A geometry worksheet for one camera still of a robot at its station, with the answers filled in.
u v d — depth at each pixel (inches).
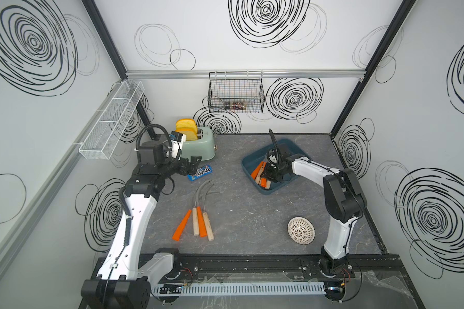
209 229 32.4
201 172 40.1
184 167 24.8
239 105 34.8
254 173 39.2
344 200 20.1
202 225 32.8
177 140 23.7
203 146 39.1
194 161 25.3
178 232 32.4
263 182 37.4
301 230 32.5
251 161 41.3
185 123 37.9
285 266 29.7
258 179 38.1
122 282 14.2
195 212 34.2
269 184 37.6
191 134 36.5
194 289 37.9
